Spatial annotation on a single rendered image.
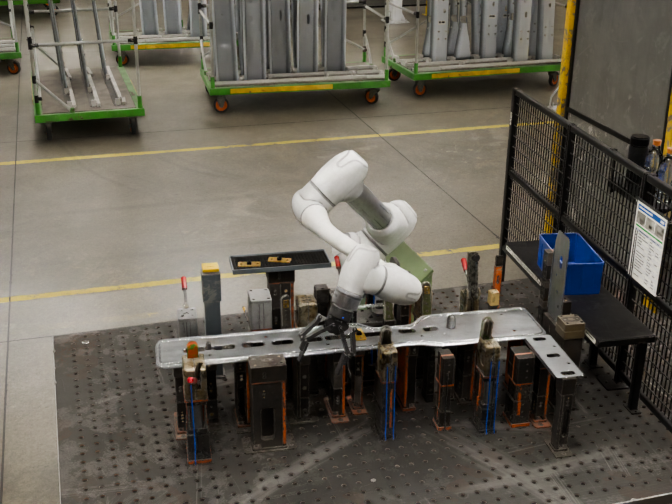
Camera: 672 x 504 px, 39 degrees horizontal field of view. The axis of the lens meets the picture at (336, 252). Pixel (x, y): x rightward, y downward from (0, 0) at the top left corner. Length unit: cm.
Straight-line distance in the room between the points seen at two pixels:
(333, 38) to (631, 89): 538
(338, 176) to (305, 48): 705
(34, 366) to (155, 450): 214
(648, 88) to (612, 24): 51
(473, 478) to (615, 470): 48
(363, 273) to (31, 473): 213
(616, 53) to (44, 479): 380
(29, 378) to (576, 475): 304
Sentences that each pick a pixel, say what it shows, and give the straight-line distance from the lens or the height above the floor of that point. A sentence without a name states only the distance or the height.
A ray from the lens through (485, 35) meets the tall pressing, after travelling 1135.
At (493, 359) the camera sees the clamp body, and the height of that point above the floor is 100.
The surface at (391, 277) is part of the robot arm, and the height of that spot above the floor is 133.
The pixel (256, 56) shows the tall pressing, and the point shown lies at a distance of 1017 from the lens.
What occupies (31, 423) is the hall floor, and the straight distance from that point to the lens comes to 495.
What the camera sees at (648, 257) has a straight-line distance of 355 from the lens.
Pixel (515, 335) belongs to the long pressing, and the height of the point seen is 100.
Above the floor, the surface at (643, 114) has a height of 123.
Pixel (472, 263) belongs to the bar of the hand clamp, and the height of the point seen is 117.
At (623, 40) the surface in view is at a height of 159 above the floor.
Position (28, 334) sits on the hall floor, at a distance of 577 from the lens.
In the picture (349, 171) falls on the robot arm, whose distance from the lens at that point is 349.
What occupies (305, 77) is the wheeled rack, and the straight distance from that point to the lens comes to 1022.
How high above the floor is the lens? 261
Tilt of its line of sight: 23 degrees down
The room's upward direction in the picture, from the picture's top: 1 degrees clockwise
